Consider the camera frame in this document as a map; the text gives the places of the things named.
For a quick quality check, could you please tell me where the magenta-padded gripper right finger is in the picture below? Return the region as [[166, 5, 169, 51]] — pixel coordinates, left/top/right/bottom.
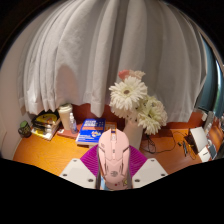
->
[[128, 145, 169, 190]]

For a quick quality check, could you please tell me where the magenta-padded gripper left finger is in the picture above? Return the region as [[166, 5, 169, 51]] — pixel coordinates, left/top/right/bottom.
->
[[59, 143, 101, 190]]

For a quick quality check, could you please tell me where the pink computer mouse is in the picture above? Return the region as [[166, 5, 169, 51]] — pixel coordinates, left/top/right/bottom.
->
[[97, 128, 131, 191]]

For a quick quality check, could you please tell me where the white ceramic vase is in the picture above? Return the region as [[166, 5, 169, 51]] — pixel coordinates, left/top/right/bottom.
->
[[123, 119, 144, 150]]

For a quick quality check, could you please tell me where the red notebook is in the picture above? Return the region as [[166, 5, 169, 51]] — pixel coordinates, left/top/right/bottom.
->
[[56, 128, 81, 140]]

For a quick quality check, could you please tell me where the blue book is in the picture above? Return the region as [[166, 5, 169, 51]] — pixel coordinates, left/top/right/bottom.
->
[[75, 117, 107, 146]]

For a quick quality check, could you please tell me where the clear spray bottle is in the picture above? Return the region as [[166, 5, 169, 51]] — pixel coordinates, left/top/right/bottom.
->
[[68, 112, 78, 135]]

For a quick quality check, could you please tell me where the dark book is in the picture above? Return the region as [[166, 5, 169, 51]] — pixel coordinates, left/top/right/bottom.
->
[[32, 121, 60, 129], [31, 125, 58, 134]]

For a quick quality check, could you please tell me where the white notepad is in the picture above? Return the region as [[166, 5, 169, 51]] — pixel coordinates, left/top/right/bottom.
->
[[198, 146, 212, 163]]

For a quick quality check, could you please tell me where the cream lidded tumbler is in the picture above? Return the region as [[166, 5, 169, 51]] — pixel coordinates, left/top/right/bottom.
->
[[57, 103, 74, 131]]

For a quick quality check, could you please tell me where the orange book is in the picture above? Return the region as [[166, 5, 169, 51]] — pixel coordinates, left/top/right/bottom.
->
[[104, 121, 118, 132]]

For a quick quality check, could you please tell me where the white laptop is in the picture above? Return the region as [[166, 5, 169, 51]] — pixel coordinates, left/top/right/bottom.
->
[[188, 126, 209, 154]]

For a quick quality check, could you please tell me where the dark mug green inside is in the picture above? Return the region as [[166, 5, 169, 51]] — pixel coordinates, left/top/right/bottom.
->
[[17, 120, 33, 139]]

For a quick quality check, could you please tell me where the white flower bouquet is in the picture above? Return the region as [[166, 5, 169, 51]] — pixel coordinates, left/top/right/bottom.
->
[[108, 69, 169, 136]]

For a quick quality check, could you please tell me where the grey-blue curtain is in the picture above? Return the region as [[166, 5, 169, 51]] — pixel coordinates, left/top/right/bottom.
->
[[196, 36, 224, 118]]

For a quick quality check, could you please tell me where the white pleated curtain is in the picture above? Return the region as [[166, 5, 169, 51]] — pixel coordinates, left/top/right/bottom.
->
[[18, 0, 208, 123]]

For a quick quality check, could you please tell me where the black cable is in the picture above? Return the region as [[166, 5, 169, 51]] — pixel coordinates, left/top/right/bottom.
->
[[141, 129, 189, 155]]

